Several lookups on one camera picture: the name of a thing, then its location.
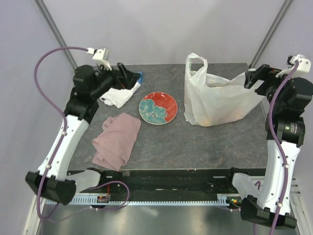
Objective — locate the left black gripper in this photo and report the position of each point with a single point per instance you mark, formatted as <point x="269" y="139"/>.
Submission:
<point x="122" y="78"/>

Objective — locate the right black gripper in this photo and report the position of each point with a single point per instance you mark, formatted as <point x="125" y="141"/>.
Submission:
<point x="266" y="73"/>

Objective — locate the white plastic bag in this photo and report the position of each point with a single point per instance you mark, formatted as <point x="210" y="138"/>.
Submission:
<point x="211" y="100"/>

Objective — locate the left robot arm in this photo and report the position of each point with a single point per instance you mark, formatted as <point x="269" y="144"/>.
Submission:
<point x="50" y="180"/>

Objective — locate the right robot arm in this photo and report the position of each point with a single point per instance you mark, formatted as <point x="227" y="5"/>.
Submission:
<point x="288" y="95"/>

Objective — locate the white printed t-shirt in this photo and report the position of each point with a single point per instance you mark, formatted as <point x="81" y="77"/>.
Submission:
<point x="118" y="98"/>

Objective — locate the patterned fruit plate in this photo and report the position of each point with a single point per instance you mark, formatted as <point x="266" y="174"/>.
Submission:
<point x="158" y="108"/>

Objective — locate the pink cloth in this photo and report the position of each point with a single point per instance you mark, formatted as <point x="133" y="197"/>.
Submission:
<point x="114" y="145"/>

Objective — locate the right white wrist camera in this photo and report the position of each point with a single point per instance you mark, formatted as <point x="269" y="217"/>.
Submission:
<point x="299" y="65"/>

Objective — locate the right aluminium corner post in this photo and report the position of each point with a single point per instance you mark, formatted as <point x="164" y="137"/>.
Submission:
<point x="270" y="32"/>

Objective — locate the aluminium corner post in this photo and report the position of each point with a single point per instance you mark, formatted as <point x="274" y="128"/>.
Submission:
<point x="270" y="32"/>
<point x="55" y="31"/>

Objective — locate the black base frame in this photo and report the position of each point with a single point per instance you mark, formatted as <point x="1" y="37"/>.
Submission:
<point x="166" y="184"/>

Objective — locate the left aluminium corner post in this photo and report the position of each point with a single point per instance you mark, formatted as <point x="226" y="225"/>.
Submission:
<point x="55" y="31"/>

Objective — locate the white slotted cable duct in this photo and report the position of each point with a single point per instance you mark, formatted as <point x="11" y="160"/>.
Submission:
<point x="97" y="200"/>

